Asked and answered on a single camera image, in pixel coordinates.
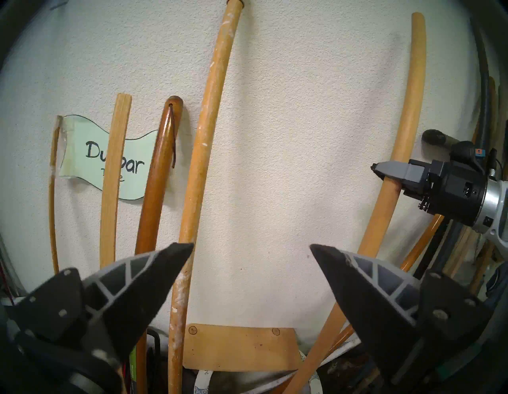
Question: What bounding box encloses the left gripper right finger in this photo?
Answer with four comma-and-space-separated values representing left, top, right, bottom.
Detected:
310, 244, 493, 382

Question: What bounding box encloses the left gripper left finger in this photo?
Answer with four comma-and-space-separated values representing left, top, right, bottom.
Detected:
8, 242, 195, 360

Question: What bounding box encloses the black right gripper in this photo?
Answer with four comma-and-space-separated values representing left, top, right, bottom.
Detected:
371, 159, 487, 227

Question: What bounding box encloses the plain light wooden dowel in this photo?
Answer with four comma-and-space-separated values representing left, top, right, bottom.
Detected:
283, 12, 427, 394

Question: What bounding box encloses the paint-speckled pole with threaded tip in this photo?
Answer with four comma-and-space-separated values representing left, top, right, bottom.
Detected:
167, 0, 243, 394

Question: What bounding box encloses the flat thin wooden slat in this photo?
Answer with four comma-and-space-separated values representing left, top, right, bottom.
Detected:
99, 94, 132, 268

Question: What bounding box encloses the dark brown stick with loop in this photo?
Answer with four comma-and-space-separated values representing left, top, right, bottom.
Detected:
135, 96, 184, 394

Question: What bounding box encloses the thin wooden sign stick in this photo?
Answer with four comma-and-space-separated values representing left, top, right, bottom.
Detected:
48, 115, 64, 274

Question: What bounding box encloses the flat wooden board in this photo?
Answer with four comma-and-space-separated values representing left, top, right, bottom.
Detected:
183, 324, 304, 373

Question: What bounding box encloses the pale green Dunbar sign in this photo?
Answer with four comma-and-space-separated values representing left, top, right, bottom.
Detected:
59, 115, 159, 201

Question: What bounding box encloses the grey wall hook bar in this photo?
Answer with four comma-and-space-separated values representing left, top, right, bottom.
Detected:
421, 129, 461, 149

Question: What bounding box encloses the glossy orange rake handle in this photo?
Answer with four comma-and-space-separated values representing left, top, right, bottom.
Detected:
274, 214, 444, 394

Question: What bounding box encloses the grey handle with dark grip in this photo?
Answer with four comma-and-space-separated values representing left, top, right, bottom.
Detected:
415, 24, 492, 278

